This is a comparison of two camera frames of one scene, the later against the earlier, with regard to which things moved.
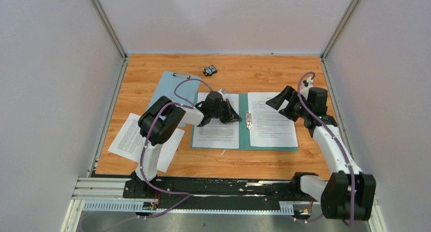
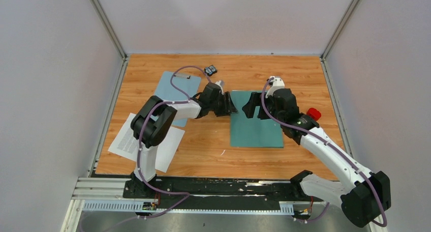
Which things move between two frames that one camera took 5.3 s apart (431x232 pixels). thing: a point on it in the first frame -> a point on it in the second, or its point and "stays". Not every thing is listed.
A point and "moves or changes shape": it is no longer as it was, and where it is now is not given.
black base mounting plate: (202, 192) stays
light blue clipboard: (165, 86) stays
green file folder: (241, 102) moves or changes shape
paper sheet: (129, 142) stays
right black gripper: (287, 93) -> (249, 108)
